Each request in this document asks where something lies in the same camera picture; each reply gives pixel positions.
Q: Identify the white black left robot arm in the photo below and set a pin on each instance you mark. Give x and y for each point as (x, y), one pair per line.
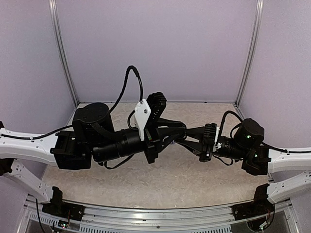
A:
(90, 137)

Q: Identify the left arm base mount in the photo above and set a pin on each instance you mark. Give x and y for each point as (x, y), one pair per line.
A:
(57, 207)

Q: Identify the aluminium front rail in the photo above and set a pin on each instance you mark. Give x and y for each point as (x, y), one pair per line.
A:
(107, 219)

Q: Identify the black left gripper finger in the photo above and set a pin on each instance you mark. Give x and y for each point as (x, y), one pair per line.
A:
(167, 138)
(167, 123)

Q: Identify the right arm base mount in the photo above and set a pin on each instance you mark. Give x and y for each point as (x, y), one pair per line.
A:
(259, 205)

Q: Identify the aluminium corner post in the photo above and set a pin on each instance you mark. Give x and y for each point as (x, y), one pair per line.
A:
(251, 52)
(61, 51)

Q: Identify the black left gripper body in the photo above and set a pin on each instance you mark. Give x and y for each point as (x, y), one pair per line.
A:
(153, 142)

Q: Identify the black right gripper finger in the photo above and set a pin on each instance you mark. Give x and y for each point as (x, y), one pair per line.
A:
(194, 147)
(197, 132)

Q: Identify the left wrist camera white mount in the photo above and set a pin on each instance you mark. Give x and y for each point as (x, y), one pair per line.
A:
(142, 112)

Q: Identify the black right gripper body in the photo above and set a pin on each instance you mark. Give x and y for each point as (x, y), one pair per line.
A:
(208, 152)

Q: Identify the aluminium corner post left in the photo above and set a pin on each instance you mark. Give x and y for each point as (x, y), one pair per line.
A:
(61, 51)

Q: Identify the aluminium corner post right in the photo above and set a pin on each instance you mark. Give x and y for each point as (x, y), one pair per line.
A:
(251, 52)

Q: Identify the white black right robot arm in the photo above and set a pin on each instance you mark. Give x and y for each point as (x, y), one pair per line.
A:
(258, 158)

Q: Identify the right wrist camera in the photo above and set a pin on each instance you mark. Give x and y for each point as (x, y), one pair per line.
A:
(211, 135)

